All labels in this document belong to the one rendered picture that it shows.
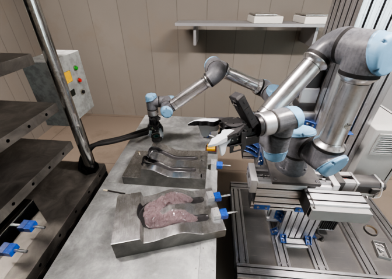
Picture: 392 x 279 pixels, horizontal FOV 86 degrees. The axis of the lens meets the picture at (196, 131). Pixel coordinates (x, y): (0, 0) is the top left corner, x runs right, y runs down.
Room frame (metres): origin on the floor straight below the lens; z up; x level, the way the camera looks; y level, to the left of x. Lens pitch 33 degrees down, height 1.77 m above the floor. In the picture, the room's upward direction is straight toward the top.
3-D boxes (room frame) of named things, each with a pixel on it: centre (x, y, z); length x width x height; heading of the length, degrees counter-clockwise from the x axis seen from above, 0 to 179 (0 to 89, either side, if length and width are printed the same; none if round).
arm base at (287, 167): (0.81, -0.48, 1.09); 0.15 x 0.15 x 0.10
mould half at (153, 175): (1.02, 0.18, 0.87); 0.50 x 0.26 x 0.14; 85
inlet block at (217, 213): (0.67, -0.14, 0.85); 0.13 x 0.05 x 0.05; 102
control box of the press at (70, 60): (1.30, 0.86, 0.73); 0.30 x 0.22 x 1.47; 175
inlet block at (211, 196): (0.77, -0.12, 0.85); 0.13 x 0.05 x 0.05; 102
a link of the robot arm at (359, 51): (0.68, -0.53, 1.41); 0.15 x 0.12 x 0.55; 21
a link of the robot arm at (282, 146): (0.60, -0.27, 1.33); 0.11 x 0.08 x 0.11; 21
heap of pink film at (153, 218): (0.67, 0.13, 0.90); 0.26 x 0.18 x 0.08; 102
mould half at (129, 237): (0.66, 0.13, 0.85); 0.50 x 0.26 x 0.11; 102
